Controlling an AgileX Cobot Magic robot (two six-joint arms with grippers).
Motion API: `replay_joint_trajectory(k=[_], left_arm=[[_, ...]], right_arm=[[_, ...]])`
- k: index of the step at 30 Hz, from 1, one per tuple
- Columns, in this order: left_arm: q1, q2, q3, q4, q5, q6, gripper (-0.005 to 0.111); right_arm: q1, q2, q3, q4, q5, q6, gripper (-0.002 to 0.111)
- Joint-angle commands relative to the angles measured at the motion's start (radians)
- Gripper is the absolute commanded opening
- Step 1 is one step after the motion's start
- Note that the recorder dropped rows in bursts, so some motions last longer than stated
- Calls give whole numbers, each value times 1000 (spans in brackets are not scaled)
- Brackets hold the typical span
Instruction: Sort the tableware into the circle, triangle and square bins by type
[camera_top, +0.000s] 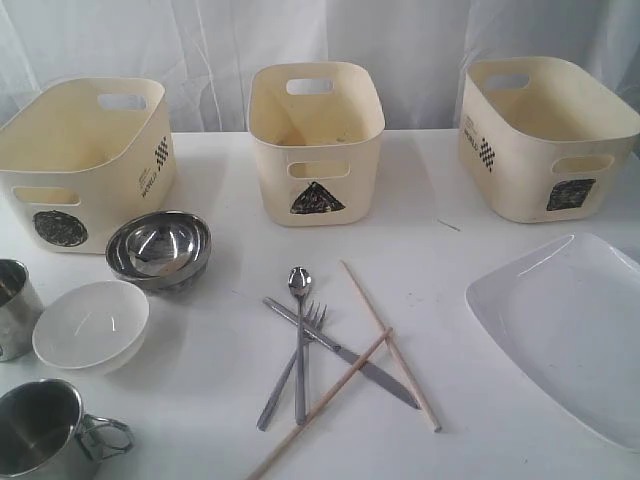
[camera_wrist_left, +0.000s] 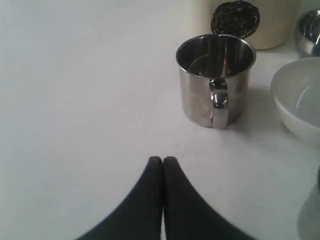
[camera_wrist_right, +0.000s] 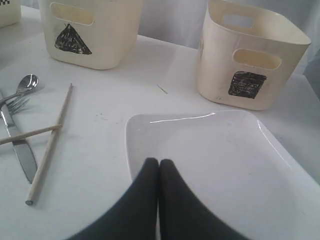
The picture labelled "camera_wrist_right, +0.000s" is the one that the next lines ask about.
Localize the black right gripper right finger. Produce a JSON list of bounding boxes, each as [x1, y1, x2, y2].
[[158, 159, 246, 240]]

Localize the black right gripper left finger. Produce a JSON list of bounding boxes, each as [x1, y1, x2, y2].
[[69, 157, 159, 240]]

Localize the wooden chopstick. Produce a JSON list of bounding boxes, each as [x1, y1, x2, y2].
[[0, 124, 63, 145], [25, 83, 74, 206]]

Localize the steel table knife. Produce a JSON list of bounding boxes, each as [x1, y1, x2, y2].
[[0, 97, 38, 184]]

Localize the steel spoon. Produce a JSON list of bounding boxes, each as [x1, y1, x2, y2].
[[0, 73, 39, 105]]

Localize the white square plate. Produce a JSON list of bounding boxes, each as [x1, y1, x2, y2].
[[125, 110, 320, 240]]

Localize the steel fork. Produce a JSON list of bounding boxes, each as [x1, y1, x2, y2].
[[7, 98, 30, 113]]

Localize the cream bin with square mark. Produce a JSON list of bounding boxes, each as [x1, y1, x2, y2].
[[196, 0, 312, 111]]

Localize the cream bin with triangle mark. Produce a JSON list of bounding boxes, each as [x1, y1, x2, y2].
[[38, 0, 144, 70]]

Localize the cream bin with circle mark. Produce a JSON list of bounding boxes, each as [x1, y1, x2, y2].
[[0, 0, 22, 28]]

